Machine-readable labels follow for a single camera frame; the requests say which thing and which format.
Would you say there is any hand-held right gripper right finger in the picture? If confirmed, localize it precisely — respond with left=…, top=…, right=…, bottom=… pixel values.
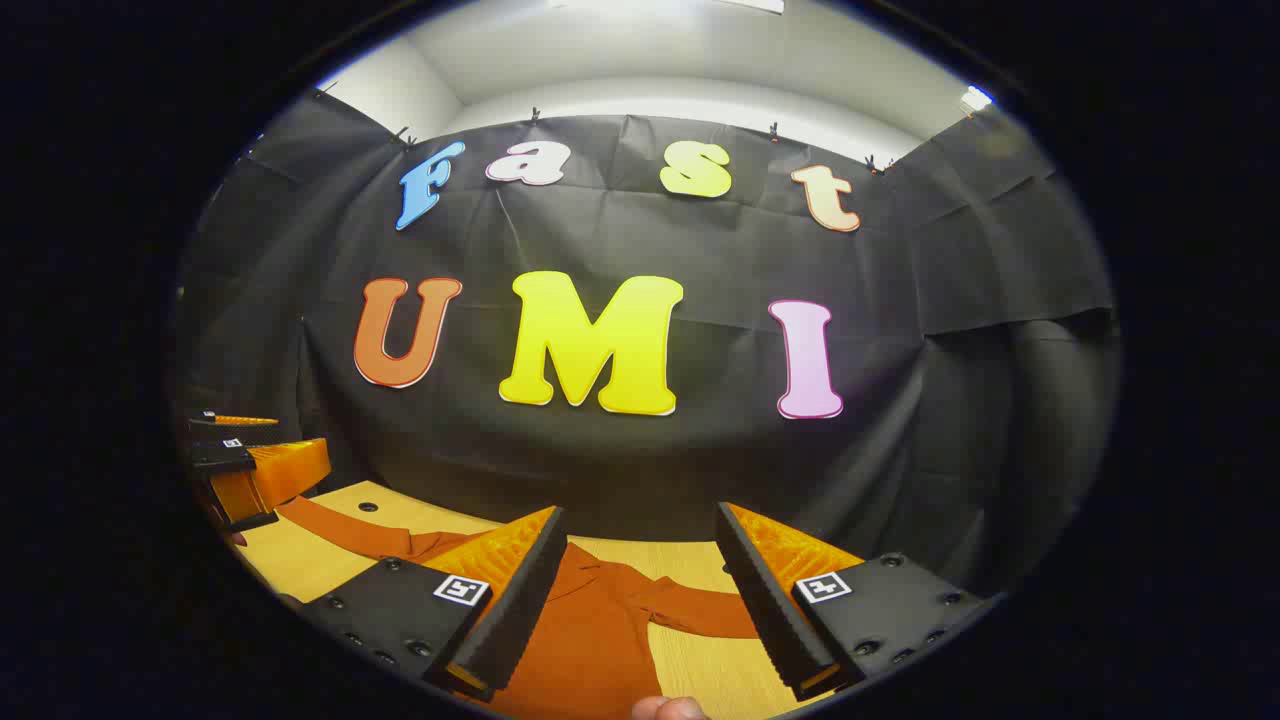
left=714, top=502, right=986, bottom=701

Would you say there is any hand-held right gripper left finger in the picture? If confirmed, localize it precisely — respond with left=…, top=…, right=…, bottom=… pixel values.
left=300, top=505, right=569, bottom=703

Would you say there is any orange long-sleeved garment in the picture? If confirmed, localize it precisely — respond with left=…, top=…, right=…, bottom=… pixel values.
left=275, top=495, right=761, bottom=720

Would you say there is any black backdrop cloth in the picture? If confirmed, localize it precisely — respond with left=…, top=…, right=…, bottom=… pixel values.
left=175, top=88, right=1116, bottom=601

